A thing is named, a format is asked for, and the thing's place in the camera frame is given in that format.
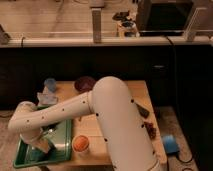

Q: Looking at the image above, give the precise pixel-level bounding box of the teal sponge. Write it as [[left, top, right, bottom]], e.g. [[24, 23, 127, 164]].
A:
[[29, 148, 46, 162]]

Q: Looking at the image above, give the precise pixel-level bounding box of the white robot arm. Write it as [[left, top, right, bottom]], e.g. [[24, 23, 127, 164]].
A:
[[8, 76, 162, 171]]

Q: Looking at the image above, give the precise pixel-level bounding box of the green plastic tray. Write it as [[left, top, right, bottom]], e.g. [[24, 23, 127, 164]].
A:
[[12, 105, 73, 169]]

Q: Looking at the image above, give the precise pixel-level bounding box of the blue plastic cup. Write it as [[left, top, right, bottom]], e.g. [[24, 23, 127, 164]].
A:
[[44, 78, 56, 92]]

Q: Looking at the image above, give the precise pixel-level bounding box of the dark purple bowl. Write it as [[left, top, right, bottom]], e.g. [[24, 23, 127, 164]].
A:
[[74, 76, 96, 93]]

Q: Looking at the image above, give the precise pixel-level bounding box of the dark red brown object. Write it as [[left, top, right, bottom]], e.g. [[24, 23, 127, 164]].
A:
[[145, 122, 156, 140]]

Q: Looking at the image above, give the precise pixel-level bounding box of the blue cylinder on floor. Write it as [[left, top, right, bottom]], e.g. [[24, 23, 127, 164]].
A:
[[162, 135, 179, 155]]

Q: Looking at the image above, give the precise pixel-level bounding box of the clutter of small items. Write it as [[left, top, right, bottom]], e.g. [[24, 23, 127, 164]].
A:
[[112, 11, 140, 37]]

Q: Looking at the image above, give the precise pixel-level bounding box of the black monitor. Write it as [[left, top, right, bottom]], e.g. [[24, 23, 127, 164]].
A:
[[136, 0, 193, 36]]

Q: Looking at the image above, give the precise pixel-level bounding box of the black cable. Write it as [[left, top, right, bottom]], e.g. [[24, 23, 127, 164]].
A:
[[165, 35, 194, 164]]

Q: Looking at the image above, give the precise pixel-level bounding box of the metal post on counter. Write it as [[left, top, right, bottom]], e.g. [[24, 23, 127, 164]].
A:
[[92, 8, 101, 43]]

